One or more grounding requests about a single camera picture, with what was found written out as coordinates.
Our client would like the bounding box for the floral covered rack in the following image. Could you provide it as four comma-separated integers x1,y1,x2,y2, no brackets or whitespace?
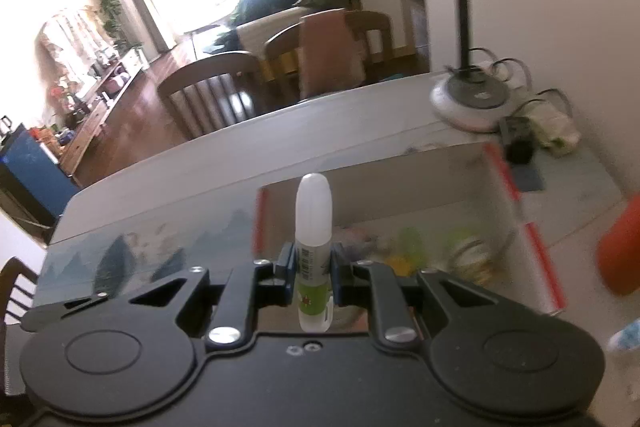
39,8,102,84

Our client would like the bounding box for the white and green cloth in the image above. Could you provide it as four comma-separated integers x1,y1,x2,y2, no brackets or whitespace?
529,103,584,158

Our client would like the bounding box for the wooden tv console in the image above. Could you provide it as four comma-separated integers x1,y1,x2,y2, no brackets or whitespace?
57,46,149,188

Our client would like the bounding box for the orange bottle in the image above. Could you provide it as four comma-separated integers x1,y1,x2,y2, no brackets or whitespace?
596,198,640,299

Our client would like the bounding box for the dark clothes pile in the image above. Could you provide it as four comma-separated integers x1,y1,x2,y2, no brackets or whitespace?
229,0,307,38

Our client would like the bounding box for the green tube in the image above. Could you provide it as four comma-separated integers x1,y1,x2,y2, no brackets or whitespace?
399,226,427,259

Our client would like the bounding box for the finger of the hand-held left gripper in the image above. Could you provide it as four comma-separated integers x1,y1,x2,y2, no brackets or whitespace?
22,292,109,333

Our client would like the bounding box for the red and white cardboard box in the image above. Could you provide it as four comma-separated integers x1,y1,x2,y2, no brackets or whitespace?
252,141,569,317

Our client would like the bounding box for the white bottle with green label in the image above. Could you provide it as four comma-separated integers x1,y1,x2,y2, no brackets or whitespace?
294,173,334,334

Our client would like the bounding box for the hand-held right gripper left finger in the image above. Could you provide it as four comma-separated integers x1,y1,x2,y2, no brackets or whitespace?
125,241,300,354

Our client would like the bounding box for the green house plant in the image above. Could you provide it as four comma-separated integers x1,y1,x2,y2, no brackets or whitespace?
97,0,129,54

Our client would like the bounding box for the yellow small box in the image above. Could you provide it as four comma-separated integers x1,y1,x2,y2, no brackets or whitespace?
389,256,417,279

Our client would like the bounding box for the white tower air conditioner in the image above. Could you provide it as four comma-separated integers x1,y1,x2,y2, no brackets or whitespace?
101,0,147,54

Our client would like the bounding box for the blue cabinet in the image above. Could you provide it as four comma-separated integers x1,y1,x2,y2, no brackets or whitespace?
0,122,82,229

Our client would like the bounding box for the spice jar with green label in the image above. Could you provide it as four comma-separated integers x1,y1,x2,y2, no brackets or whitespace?
444,231,497,284

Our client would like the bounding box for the black lamp cable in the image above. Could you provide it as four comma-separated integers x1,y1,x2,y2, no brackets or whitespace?
469,46,582,118

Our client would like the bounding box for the black plug adapter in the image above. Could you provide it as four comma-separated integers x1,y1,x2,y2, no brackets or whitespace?
499,116,537,164

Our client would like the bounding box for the pink towel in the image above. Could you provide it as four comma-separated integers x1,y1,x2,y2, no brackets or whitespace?
299,9,367,101

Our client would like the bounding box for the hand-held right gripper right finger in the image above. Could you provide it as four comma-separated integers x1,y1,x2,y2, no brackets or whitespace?
327,241,501,354

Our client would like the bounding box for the wooden dining chair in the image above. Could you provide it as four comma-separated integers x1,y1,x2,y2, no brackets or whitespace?
156,51,264,141
262,9,397,102
0,256,42,324

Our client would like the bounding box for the white and blue packet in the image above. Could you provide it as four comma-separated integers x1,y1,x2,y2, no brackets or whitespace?
606,321,640,354

